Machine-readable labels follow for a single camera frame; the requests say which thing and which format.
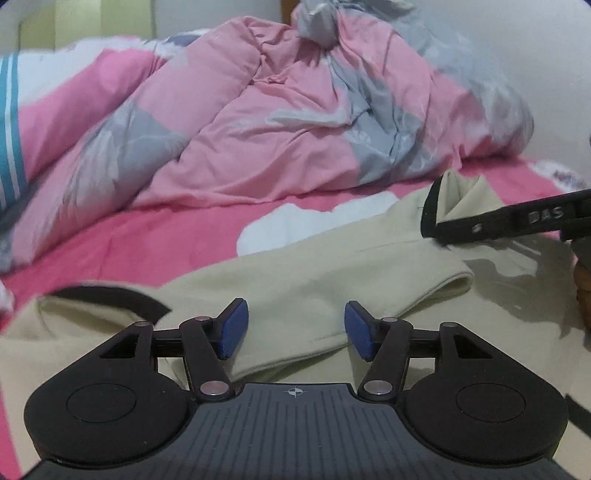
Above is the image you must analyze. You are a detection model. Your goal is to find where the pink floral blanket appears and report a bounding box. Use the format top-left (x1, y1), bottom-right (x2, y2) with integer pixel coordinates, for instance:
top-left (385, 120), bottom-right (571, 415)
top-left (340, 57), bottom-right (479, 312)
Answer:
top-left (0, 154), bottom-right (591, 480)

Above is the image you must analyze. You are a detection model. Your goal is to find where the person's right hand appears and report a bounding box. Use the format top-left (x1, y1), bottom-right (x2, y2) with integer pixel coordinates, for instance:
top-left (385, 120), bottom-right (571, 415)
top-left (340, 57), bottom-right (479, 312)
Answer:
top-left (574, 258), bottom-right (591, 305)

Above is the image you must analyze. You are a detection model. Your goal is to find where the blue pink cartoon pillow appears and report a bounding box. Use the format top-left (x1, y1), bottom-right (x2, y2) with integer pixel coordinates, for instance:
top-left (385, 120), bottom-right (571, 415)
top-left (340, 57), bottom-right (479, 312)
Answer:
top-left (0, 28), bottom-right (171, 208)

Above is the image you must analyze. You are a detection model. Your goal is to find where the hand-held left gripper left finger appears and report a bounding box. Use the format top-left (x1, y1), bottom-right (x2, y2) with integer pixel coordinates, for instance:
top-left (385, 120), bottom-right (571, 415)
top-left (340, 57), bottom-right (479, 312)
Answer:
top-left (98, 298), bottom-right (250, 401)

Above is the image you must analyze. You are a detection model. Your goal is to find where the beige zip jacket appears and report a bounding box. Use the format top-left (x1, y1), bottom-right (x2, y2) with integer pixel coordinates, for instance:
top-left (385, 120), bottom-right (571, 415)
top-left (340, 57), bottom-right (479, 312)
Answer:
top-left (0, 171), bottom-right (591, 480)

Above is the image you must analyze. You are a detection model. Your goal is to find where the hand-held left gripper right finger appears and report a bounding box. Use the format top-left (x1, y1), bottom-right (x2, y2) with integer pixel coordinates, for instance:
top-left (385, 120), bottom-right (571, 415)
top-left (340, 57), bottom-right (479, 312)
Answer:
top-left (344, 300), bottom-right (494, 401)

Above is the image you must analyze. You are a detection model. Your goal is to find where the pink grey floral quilt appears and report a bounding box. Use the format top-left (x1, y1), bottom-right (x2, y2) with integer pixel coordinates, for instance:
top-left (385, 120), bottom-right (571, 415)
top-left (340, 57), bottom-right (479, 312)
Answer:
top-left (0, 0), bottom-right (536, 268)

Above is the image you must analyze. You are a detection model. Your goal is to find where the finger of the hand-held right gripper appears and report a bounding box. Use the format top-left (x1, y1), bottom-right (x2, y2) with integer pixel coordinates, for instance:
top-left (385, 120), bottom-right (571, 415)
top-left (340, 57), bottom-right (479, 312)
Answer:
top-left (433, 205), bottom-right (528, 248)

